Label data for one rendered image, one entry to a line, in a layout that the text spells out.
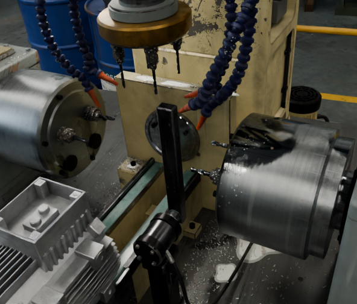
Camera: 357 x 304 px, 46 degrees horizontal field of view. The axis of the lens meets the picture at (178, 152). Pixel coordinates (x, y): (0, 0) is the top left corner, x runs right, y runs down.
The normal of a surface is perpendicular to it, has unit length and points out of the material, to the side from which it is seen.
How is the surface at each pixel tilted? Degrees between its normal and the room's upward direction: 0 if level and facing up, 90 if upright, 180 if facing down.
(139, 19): 90
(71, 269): 0
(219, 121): 90
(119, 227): 90
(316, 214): 66
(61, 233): 90
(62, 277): 0
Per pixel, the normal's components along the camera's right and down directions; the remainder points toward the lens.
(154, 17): 0.36, 0.54
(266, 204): -0.46, 0.23
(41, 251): 0.88, 0.22
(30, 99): -0.31, -0.39
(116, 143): -0.07, -0.80
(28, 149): -0.47, 0.47
